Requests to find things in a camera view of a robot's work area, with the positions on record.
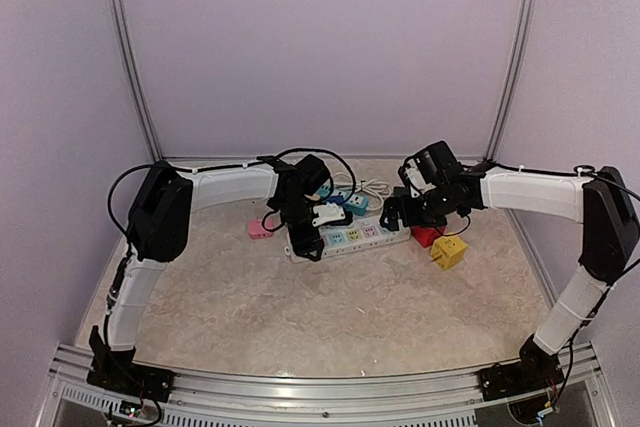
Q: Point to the pink flat plug adapter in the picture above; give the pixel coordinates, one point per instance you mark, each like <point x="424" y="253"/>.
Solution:
<point x="260" y="229"/>

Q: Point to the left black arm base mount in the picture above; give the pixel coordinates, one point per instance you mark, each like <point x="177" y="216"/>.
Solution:
<point x="116" y="371"/>

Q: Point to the white multicolour power strip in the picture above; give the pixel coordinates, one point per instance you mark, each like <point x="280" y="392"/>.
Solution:
<point x="362" y="234"/>

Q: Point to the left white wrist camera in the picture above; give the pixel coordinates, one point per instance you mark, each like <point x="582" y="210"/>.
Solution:
<point x="330" y="214"/>

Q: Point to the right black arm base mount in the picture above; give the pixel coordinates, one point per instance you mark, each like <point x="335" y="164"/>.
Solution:
<point x="534" y="370"/>

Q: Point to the teal power strip with cord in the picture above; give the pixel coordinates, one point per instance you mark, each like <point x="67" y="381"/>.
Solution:
<point x="361" y="197"/>

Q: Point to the red cube socket adapter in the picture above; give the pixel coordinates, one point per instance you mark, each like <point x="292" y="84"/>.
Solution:
<point x="425" y="236"/>

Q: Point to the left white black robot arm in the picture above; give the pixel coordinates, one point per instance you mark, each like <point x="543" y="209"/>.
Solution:
<point x="158" y="225"/>

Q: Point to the aluminium front frame rail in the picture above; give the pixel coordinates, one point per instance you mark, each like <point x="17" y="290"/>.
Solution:
<point x="444" y="398"/>

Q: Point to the left aluminium corner post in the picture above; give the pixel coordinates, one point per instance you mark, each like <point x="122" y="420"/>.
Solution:
<point x="132" y="75"/>

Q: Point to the aluminium corner post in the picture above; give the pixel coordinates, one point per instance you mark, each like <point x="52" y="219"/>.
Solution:
<point x="132" y="75"/>
<point x="514" y="67"/>

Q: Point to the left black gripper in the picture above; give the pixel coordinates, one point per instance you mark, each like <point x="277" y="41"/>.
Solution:
<point x="308" y="244"/>

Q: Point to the right aluminium corner post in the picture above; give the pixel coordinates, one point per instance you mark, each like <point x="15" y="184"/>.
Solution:
<point x="514" y="67"/>

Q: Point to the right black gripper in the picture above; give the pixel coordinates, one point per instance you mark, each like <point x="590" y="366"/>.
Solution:
<point x="409" y="219"/>

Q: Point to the yellow cube socket adapter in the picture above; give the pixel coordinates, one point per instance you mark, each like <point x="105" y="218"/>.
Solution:
<point x="448" y="251"/>

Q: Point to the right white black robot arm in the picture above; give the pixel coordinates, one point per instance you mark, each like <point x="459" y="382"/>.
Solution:
<point x="591" y="206"/>

